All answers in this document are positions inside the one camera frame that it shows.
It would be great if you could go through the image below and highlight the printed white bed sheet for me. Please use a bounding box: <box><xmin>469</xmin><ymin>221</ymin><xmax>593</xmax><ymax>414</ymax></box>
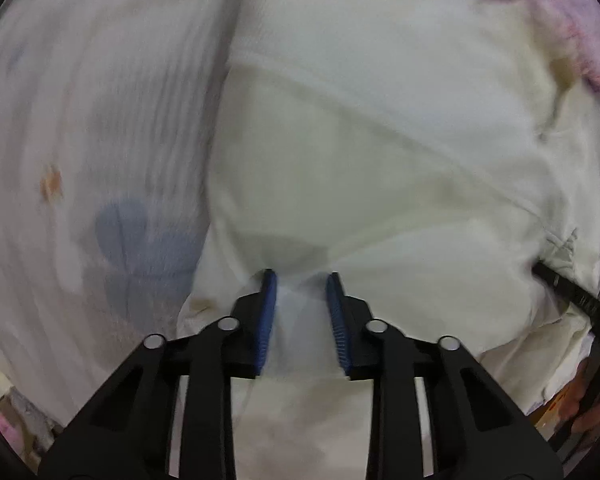
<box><xmin>0</xmin><ymin>0</ymin><xmax>253</xmax><ymax>443</ymax></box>

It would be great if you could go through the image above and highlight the pink purple fluffy blanket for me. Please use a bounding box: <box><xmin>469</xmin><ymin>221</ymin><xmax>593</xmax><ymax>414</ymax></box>
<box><xmin>455</xmin><ymin>0</ymin><xmax>600</xmax><ymax>103</ymax></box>

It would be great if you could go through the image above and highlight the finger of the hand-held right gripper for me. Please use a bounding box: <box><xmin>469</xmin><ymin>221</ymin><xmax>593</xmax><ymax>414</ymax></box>
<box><xmin>531</xmin><ymin>260</ymin><xmax>600</xmax><ymax>341</ymax></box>

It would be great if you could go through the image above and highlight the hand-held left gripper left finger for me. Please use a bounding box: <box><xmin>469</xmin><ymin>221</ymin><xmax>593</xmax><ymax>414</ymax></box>
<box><xmin>39</xmin><ymin>269</ymin><xmax>280</xmax><ymax>480</ymax></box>

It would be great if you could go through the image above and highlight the pink fabric bundle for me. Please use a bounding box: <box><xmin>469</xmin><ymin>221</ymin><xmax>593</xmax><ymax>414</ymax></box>
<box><xmin>0</xmin><ymin>410</ymin><xmax>23</xmax><ymax>448</ymax></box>

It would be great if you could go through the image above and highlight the cream white garment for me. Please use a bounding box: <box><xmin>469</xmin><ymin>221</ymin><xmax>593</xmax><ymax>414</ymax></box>
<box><xmin>177</xmin><ymin>0</ymin><xmax>600</xmax><ymax>480</ymax></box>

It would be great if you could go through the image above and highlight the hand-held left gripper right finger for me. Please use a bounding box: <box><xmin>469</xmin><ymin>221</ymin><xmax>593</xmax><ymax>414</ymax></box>
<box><xmin>325</xmin><ymin>271</ymin><xmax>564</xmax><ymax>480</ymax></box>

